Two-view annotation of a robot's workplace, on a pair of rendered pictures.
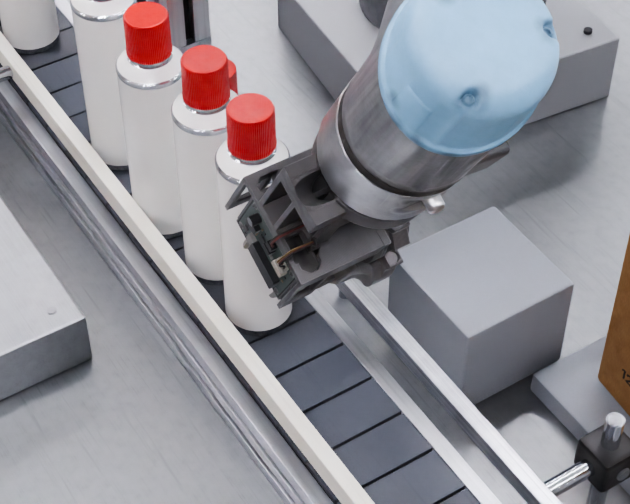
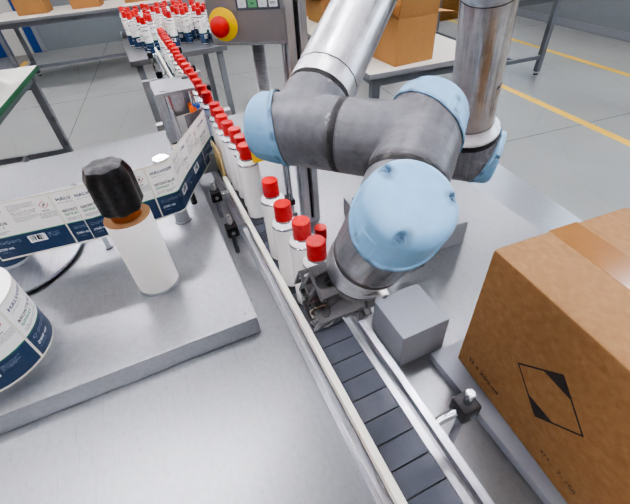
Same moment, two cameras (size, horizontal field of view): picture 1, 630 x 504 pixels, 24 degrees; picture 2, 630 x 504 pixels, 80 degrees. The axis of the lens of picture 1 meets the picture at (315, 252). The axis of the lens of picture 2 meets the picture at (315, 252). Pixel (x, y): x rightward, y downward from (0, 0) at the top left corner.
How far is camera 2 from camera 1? 0.37 m
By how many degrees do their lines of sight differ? 9
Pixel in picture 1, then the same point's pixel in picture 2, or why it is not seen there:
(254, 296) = not seen: hidden behind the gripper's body
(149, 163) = (284, 260)
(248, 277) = not seen: hidden behind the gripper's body
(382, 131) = (351, 254)
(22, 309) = (234, 312)
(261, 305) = not seen: hidden behind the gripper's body
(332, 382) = (347, 351)
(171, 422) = (285, 360)
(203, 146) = (299, 255)
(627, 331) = (473, 342)
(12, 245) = (236, 287)
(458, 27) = (395, 194)
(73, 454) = (246, 370)
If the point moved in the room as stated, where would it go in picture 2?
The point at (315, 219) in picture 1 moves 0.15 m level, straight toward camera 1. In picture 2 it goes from (323, 296) to (298, 445)
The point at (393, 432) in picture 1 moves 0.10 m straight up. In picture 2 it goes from (370, 376) to (372, 343)
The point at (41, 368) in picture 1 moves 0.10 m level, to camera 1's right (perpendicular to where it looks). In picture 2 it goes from (240, 334) to (287, 338)
